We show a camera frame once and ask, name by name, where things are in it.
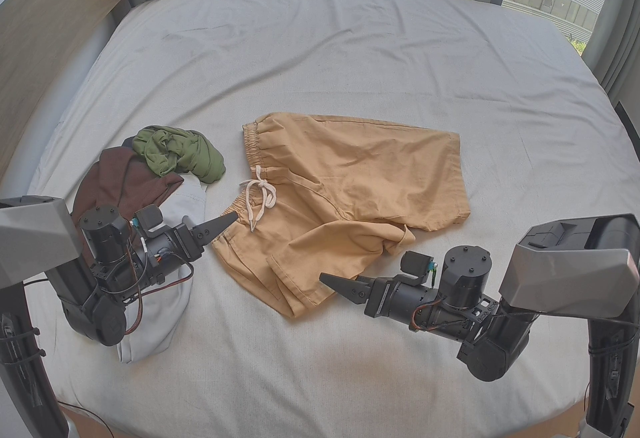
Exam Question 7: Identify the green garment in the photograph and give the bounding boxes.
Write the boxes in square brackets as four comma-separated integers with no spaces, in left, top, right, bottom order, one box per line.
[131,125,227,185]

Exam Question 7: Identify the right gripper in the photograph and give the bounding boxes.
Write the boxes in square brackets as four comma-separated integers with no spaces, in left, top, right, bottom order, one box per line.
[365,276,451,334]

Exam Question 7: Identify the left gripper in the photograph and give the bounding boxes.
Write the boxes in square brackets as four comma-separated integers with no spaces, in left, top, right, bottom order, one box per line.
[142,217,207,284]

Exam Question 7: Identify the bed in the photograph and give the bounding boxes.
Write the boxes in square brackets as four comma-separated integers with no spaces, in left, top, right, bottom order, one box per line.
[0,0,640,438]

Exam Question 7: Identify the brown garment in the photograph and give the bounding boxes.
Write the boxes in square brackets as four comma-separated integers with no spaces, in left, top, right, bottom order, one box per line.
[71,146,186,247]

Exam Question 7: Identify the pale blue garment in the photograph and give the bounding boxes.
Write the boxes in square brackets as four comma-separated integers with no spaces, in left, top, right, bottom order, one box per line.
[116,174,208,364]

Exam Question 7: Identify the tan shorts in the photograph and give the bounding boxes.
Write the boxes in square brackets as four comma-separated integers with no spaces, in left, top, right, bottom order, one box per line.
[210,112,471,319]

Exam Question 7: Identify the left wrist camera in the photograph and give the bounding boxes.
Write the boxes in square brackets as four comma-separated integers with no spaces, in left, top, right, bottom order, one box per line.
[132,205,166,239]

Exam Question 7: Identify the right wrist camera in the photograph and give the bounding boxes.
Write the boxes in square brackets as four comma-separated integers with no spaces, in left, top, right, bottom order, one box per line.
[400,251,433,288]

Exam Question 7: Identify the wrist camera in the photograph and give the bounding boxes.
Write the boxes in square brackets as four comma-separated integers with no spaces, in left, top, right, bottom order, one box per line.
[400,251,433,288]
[132,205,166,239]

